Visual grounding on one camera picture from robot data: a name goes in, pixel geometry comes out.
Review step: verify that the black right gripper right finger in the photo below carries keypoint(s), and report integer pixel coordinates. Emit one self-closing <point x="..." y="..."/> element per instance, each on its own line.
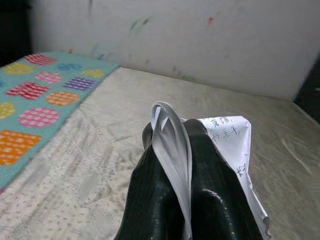
<point x="215" y="200"/>

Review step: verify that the teal blanket with colourful shapes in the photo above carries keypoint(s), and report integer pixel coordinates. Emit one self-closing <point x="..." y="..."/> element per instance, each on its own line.
<point x="37" y="100"/>

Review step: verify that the white handwritten paper sheet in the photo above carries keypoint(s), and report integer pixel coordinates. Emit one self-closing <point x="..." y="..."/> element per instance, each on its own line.
<point x="172" y="150"/>

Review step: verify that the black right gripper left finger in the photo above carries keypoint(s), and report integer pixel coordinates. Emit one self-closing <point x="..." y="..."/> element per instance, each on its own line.
<point x="147" y="200"/>

